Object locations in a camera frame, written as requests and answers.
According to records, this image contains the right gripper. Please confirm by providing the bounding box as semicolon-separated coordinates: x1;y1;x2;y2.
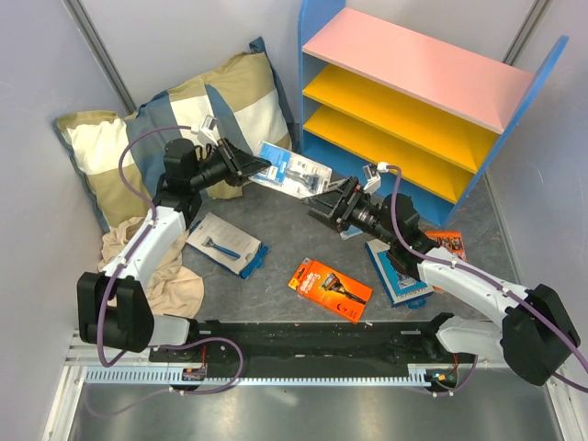
300;175;397;247

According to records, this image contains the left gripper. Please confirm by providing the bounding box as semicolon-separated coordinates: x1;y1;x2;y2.
190;137;272;191

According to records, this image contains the clear blister razor pack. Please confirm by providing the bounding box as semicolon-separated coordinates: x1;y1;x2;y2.
251;141;332;198

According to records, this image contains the orange Gillette Fusion5 box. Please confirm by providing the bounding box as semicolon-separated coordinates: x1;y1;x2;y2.
288;258;373;324

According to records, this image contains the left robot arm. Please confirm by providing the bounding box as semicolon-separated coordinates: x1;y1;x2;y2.
77;138;271;368

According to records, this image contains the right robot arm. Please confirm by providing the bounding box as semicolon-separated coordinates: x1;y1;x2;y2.
302;177;587;386

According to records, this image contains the blue shelf with coloured boards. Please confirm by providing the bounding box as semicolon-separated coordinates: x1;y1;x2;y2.
298;1;569;227

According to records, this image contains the checked beige blue pillow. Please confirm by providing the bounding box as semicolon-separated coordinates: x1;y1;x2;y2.
51;36;300;233

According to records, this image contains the white blue razor box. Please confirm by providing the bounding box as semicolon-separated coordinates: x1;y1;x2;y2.
186;212;269;279

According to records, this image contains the blue razor box right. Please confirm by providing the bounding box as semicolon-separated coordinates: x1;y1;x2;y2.
365;239;434;310

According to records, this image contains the small orange razor box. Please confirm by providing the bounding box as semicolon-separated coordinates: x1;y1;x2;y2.
425;231;467;261

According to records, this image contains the beige crumpled cloth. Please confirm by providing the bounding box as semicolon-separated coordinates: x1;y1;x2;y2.
97;216;206;318

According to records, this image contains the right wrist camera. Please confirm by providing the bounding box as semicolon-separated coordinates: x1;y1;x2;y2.
362;162;390;195

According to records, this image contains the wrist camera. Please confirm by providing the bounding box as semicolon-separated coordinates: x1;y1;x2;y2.
190;115;220;146
362;162;390;195

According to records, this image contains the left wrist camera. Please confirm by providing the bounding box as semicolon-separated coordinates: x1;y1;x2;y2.
190;115;220;146

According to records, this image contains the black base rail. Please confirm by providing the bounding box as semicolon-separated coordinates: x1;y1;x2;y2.
149;319;474;377

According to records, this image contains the slotted cable duct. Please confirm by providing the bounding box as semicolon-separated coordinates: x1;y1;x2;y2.
85;366;431;387

